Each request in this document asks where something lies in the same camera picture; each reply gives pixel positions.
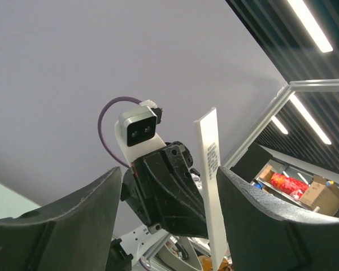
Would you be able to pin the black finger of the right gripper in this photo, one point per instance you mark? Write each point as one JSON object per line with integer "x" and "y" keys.
{"x": 179, "y": 203}

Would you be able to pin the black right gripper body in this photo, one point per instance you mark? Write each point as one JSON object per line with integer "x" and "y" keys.
{"x": 137, "y": 193}

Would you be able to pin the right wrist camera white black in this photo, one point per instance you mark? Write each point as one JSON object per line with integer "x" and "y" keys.
{"x": 135, "y": 130}

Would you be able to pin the white battery cover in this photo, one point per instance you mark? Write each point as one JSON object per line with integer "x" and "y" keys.
{"x": 206, "y": 130}

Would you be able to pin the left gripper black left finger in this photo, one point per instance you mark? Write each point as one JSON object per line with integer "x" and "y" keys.
{"x": 71, "y": 233}

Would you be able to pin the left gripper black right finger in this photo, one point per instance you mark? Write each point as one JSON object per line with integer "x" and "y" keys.
{"x": 267, "y": 233}

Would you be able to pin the right aluminium frame post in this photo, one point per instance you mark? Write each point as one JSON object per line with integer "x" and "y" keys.
{"x": 302, "y": 122}

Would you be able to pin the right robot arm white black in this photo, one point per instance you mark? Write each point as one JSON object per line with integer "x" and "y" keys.
{"x": 129, "y": 248}

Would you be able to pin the metal storage shelf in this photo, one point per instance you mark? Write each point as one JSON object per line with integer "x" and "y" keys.
{"x": 263, "y": 171}

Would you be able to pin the brown cardboard box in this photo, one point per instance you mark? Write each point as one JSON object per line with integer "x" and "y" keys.
{"x": 322, "y": 193}

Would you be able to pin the red snack bag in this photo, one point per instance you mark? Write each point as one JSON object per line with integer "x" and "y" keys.
{"x": 288, "y": 185}

